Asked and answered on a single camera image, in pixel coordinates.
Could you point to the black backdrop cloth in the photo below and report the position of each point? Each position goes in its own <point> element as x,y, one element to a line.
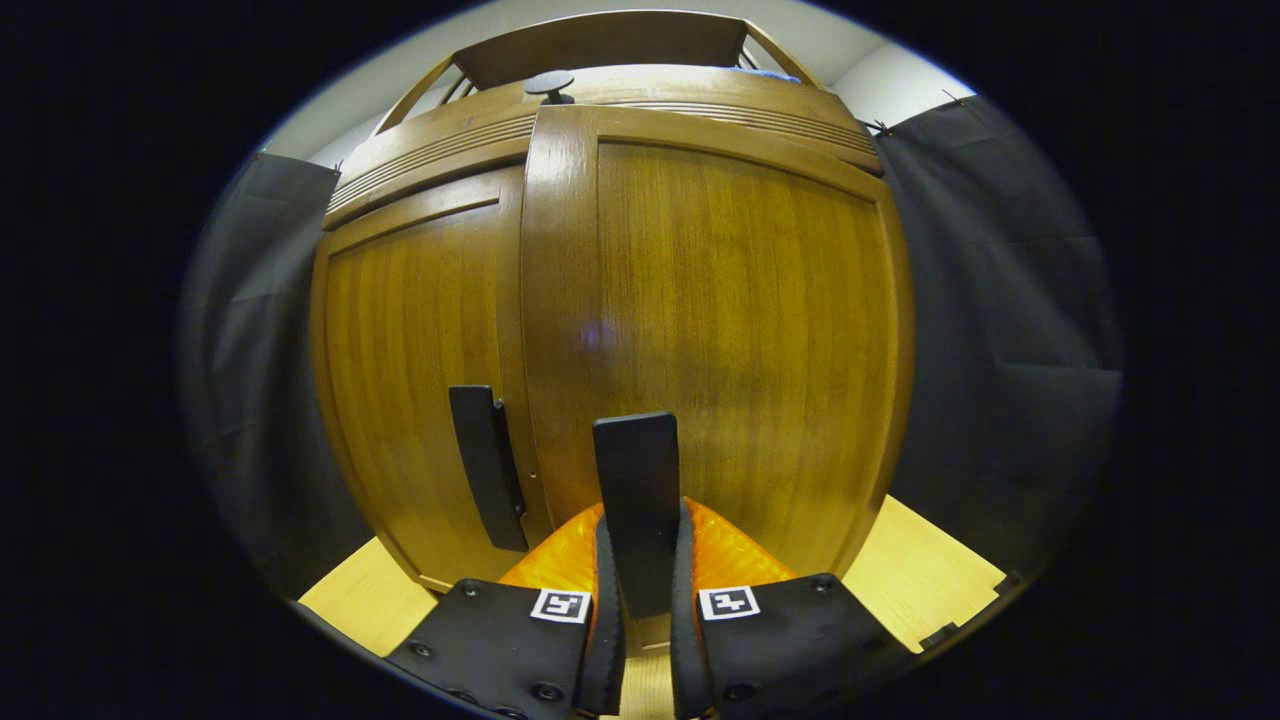
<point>1010,330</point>

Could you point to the wooden cabinet door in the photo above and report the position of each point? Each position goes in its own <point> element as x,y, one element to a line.
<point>410,350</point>
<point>730,330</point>

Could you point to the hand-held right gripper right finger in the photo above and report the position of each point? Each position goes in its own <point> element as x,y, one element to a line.
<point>790,640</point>

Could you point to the wooden cabinet drawer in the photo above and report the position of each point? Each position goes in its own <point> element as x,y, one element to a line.
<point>450,140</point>

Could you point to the black round drawer knob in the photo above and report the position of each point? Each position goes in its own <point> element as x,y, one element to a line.
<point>550,84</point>

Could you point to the wooden double-door shoe cabinet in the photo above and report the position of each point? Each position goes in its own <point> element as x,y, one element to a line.
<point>600,45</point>

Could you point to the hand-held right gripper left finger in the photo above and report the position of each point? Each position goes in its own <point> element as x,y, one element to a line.
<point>500,640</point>

